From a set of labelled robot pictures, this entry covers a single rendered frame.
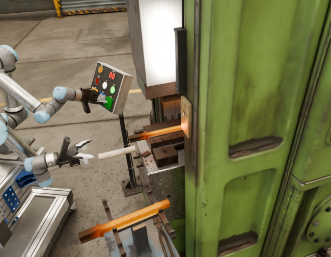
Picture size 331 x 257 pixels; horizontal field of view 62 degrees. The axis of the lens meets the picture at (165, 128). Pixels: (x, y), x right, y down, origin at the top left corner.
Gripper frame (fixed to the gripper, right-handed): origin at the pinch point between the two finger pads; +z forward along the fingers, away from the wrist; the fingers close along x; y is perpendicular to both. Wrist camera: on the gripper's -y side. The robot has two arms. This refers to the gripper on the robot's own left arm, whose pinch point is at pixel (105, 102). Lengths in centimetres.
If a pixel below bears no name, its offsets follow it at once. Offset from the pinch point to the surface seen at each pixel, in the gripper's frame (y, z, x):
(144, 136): -4.0, -1.8, -46.4
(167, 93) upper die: 25, -9, -58
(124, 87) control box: 13.7, 6.5, -7.0
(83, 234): -35, -48, -76
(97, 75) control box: 13.2, 3.2, 22.6
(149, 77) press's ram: 31, -24, -59
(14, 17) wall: 0, 192, 807
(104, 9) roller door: 112, 377, 644
